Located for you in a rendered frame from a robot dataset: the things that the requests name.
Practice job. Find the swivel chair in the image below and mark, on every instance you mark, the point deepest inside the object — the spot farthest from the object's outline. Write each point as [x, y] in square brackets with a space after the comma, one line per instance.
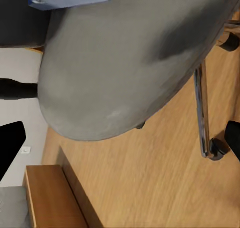
[109, 66]

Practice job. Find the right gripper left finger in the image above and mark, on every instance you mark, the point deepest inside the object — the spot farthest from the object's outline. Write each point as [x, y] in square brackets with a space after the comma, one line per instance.
[12, 137]

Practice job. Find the bed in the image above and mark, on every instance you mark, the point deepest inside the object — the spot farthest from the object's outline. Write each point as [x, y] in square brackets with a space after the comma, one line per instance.
[44, 200]

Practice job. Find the wall socket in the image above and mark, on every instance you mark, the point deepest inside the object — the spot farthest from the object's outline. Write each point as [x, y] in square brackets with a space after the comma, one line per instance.
[26, 149]

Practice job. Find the bookcase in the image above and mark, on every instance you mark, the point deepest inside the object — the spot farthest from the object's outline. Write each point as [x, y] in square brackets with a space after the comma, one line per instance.
[41, 49]

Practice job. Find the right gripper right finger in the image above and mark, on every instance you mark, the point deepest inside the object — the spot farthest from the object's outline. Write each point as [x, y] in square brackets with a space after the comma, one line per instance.
[232, 137]

